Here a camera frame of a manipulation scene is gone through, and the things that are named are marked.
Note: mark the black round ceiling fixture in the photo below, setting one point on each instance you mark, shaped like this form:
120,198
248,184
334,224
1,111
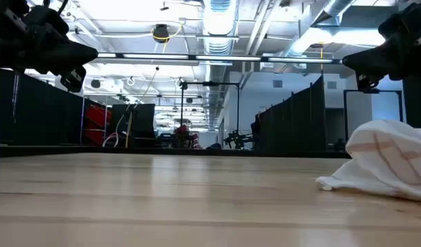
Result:
95,83

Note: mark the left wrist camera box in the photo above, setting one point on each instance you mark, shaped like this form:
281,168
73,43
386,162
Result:
51,22

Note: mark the black curtain partition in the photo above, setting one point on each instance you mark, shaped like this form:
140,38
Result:
296,120
42,109
418,103

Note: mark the grey wall vent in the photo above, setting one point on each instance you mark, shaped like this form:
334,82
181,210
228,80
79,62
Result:
277,84
332,85

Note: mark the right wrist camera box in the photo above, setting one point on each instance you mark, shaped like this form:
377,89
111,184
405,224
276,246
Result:
399,22

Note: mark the white towel with orange checks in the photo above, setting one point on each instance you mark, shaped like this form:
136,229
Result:
385,161

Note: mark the red equipment pile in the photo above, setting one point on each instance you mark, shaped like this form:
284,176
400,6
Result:
183,132

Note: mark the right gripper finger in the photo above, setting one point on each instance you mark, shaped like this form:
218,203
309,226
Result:
371,60

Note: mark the long ceiling light bar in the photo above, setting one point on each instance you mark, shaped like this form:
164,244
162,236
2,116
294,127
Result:
227,57

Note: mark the red storage rack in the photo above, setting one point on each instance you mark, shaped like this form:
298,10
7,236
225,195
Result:
97,116

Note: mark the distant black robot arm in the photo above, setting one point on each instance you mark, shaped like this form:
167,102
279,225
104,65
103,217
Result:
236,139

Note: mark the black metal gantry frame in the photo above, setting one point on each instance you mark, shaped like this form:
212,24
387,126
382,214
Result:
210,83
371,91

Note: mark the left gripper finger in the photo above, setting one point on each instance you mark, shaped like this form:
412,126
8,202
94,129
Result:
70,55

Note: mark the black equipment box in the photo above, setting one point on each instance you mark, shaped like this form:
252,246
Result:
142,123

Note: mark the black aluminium table frame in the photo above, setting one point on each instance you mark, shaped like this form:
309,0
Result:
128,151

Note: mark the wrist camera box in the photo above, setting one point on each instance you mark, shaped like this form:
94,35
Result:
399,22
51,22

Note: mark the silver ventilation duct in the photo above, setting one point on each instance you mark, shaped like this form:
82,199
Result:
310,39
219,20

